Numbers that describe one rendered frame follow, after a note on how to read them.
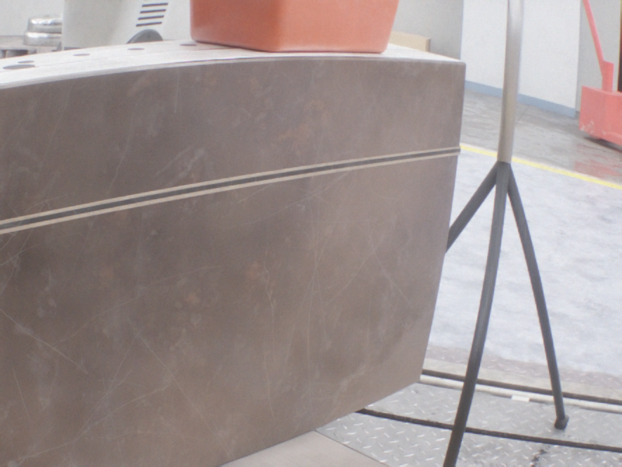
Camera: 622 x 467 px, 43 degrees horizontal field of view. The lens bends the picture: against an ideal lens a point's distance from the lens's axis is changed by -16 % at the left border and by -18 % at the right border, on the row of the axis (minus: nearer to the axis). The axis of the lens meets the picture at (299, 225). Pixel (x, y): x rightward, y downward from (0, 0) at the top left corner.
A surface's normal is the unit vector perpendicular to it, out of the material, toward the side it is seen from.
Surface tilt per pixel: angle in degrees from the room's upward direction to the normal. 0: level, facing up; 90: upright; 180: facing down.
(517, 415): 0
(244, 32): 97
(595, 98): 90
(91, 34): 90
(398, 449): 0
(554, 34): 90
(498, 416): 0
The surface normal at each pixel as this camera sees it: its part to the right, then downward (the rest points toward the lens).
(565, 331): 0.11, -0.95
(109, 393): 0.73, 0.27
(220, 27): -0.67, 0.26
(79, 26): -0.45, 0.22
